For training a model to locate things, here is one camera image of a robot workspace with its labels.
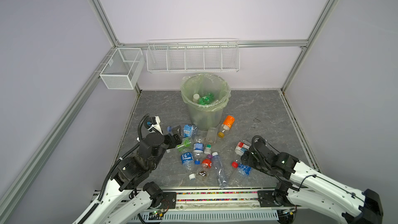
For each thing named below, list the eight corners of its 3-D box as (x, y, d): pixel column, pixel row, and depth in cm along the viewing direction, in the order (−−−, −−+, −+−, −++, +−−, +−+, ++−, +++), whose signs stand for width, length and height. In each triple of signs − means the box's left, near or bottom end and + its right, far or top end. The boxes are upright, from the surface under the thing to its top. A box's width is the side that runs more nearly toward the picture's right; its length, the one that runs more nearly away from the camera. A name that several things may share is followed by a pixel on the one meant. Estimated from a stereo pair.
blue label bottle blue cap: (192, 164, 85) (192, 162, 82) (193, 142, 93) (193, 139, 90) (203, 164, 85) (203, 162, 82) (203, 142, 93) (203, 139, 90)
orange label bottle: (216, 135, 98) (216, 131, 94) (226, 117, 106) (227, 113, 103) (224, 140, 96) (225, 136, 92) (235, 121, 104) (236, 117, 101)
